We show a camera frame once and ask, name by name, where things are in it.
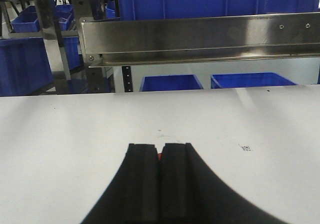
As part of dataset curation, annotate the large blue bin on rail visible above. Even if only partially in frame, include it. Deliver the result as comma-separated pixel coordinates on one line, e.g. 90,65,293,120
118,0,320,21

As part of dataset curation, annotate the blue bin below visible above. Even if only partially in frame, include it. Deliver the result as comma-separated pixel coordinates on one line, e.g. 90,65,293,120
139,74,203,92
210,72,296,89

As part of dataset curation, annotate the blue bin below right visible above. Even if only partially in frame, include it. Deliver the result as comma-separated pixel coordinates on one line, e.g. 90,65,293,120
210,72,296,89

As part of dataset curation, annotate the blue bin below left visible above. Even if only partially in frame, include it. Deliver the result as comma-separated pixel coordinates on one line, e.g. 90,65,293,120
139,74,203,92

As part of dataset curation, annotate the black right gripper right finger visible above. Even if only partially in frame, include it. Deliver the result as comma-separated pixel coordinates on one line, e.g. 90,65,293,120
160,143,283,224

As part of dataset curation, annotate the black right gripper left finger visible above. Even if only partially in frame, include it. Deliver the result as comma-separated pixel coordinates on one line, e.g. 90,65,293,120
82,143,159,224

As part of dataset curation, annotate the blue bin far left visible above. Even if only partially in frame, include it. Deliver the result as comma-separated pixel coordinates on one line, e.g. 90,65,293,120
0,37,53,97

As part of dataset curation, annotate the small QR sticker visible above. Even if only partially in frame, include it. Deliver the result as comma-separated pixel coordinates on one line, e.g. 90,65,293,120
239,145,253,152

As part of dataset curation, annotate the steel rack upright post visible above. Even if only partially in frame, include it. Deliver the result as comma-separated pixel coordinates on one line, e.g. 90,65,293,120
71,0,115,94

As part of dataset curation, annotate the stainless steel shelf rail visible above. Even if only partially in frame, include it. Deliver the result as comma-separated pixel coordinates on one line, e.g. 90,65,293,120
82,12,320,68

